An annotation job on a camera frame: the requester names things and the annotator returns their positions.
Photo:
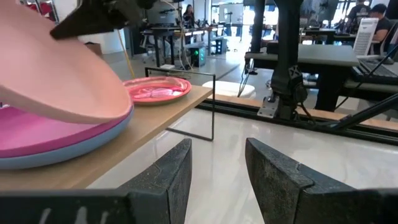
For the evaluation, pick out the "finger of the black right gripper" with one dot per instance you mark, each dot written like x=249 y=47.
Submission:
x=90 y=20

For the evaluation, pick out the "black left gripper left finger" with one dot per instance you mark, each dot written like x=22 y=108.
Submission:
x=168 y=183

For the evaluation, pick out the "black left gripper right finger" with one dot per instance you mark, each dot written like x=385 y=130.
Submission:
x=273 y=183

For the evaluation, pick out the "salmon pink plate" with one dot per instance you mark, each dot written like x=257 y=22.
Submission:
x=56 y=68

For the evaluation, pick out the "pink translucent plate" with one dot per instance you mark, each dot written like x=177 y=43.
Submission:
x=157 y=88

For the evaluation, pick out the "blue plate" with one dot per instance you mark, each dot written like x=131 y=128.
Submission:
x=62 y=155

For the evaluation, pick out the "magenta plate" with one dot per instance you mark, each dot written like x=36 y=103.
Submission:
x=37 y=133

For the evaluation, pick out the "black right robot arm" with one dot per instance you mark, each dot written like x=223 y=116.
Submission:
x=287 y=62

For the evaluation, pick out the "black workbench table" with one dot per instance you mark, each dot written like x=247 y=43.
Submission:
x=161 y=32

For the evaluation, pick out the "person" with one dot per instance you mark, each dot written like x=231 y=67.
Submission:
x=383 y=23
x=189 y=14
x=357 y=12

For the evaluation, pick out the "computer with green light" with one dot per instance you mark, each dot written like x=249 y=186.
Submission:
x=197 y=54

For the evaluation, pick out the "grey desk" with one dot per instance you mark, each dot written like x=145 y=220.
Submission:
x=320 y=57

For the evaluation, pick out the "black keyboard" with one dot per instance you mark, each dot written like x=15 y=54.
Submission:
x=373 y=71

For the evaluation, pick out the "white perforated panel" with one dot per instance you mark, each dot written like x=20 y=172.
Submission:
x=365 y=35

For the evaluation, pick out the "wooden shelf with black frame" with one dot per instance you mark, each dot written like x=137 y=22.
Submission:
x=140 y=124

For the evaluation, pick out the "black aluminium table frame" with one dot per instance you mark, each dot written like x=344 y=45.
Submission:
x=357 y=130

